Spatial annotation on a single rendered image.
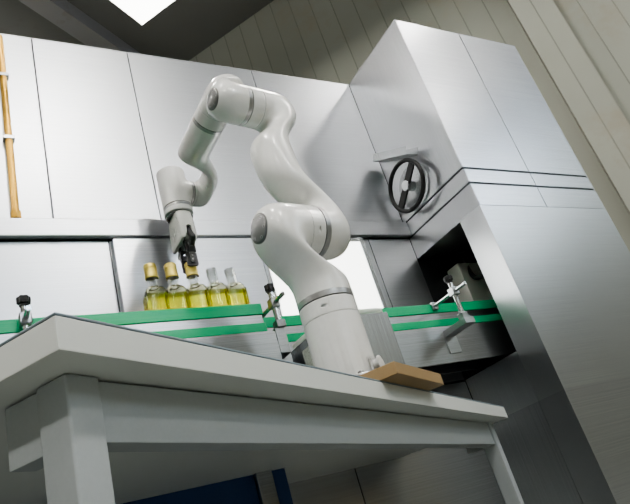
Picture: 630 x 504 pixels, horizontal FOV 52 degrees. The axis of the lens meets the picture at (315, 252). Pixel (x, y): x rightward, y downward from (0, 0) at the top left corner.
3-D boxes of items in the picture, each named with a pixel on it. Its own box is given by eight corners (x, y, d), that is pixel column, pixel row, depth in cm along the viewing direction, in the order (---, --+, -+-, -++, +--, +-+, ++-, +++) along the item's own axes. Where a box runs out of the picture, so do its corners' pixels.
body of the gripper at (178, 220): (162, 224, 189) (169, 256, 184) (171, 204, 182) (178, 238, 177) (186, 223, 193) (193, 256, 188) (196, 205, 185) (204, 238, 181)
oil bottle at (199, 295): (216, 360, 172) (201, 289, 181) (223, 352, 168) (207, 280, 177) (196, 362, 169) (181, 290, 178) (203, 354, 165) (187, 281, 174)
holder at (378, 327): (351, 407, 173) (335, 354, 180) (407, 370, 153) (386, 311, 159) (296, 416, 164) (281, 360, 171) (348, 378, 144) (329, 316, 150)
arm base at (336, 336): (416, 376, 128) (386, 293, 136) (369, 371, 113) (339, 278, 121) (340, 409, 137) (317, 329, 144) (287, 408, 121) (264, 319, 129)
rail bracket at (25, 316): (37, 355, 135) (32, 299, 141) (42, 341, 130) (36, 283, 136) (17, 357, 133) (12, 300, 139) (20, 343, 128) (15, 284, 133)
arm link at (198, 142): (239, 118, 186) (199, 194, 202) (189, 108, 176) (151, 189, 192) (249, 138, 181) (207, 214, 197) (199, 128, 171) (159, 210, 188)
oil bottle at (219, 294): (236, 357, 175) (220, 288, 184) (244, 349, 171) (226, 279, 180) (217, 359, 172) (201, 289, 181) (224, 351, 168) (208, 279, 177)
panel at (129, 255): (387, 325, 222) (358, 241, 236) (392, 321, 220) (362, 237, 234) (127, 350, 175) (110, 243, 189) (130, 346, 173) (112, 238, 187)
